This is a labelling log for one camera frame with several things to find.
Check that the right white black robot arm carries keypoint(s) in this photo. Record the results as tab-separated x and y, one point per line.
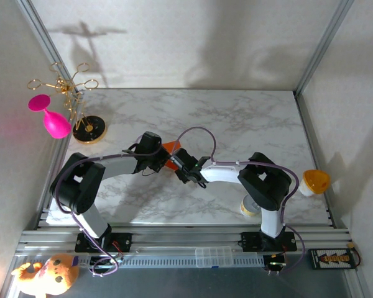
264	181

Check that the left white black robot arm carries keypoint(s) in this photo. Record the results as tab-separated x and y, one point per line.
77	183

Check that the yellow tin can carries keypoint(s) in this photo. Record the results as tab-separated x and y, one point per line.
247	211

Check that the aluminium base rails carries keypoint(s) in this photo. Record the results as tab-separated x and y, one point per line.
180	239

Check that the clear plastic organizer box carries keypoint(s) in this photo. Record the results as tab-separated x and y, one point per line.
214	256

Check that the pink wine glass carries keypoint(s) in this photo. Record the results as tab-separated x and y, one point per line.
56	122

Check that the orange and white goblet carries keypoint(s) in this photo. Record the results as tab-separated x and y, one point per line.
317	181

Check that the orange plush toy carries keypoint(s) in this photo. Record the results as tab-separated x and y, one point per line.
56	273

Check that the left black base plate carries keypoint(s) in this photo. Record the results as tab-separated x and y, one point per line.
124	242

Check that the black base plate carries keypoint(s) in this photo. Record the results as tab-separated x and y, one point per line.
124	242
248	242

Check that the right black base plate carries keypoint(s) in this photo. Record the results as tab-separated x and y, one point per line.
248	242

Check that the aluminium side rail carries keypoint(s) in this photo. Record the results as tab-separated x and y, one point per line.
311	139
43	218

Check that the aluminium corner post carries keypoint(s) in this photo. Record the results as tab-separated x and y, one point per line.
322	46
51	46

